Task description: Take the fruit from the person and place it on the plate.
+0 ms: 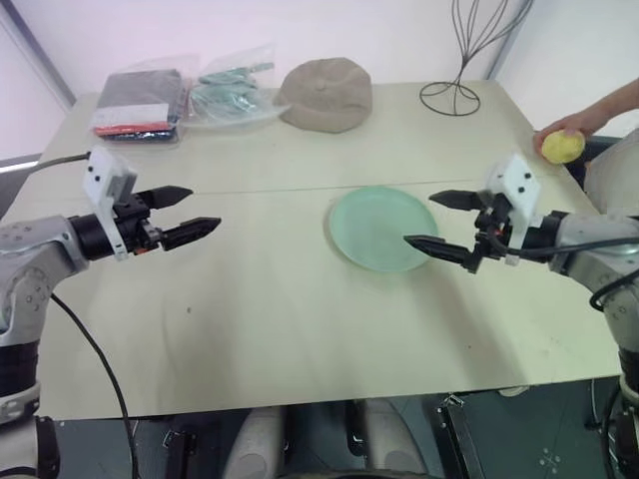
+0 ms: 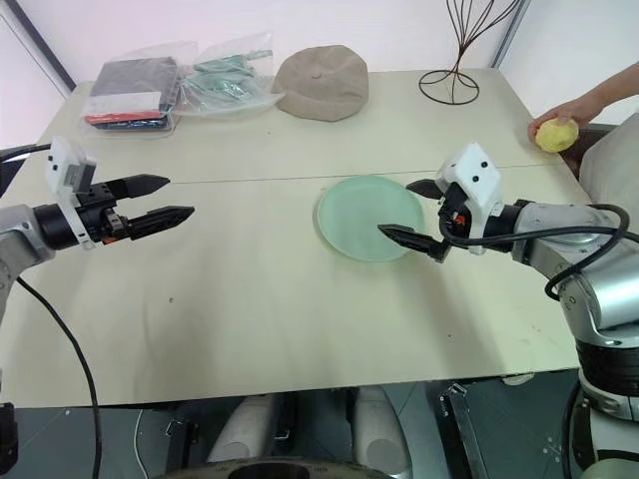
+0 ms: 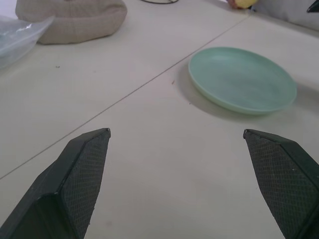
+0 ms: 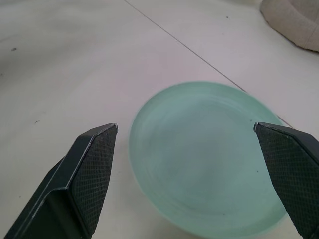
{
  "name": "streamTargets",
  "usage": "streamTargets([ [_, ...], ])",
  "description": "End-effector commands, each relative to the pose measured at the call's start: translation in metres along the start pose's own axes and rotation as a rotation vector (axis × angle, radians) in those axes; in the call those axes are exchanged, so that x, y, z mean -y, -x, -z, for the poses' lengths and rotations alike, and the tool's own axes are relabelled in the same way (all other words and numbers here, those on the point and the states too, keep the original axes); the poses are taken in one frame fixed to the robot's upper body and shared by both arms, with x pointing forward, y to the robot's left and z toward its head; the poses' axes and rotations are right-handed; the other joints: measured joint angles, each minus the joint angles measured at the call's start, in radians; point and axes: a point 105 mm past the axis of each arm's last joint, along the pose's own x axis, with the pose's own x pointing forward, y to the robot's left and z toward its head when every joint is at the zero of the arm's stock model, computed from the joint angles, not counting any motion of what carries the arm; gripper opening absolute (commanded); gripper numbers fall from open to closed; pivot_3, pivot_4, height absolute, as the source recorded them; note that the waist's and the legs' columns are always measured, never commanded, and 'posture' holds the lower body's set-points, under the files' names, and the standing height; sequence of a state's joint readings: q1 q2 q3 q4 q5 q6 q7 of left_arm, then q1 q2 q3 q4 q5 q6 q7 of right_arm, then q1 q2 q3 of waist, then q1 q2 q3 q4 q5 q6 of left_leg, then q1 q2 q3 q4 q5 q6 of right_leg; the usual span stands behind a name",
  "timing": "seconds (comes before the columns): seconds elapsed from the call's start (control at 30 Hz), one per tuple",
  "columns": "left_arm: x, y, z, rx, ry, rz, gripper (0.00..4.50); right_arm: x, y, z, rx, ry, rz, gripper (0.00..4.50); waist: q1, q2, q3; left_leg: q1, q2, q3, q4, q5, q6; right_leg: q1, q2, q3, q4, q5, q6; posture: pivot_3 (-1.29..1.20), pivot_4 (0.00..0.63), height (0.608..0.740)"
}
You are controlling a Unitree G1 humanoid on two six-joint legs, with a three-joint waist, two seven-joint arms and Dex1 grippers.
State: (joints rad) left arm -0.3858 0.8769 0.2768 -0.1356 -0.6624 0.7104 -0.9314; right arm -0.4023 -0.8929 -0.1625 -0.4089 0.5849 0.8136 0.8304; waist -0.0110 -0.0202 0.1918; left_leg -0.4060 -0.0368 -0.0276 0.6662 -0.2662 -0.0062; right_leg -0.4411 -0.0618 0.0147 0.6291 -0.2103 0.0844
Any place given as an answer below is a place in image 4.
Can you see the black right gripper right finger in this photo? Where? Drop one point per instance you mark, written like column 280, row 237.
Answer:
column 296, row 171

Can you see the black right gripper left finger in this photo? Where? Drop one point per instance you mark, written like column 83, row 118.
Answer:
column 74, row 186

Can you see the light green round plate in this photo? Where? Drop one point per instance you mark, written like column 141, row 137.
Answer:
column 199, row 159

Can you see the beige fabric object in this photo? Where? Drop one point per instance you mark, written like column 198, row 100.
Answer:
column 294, row 20

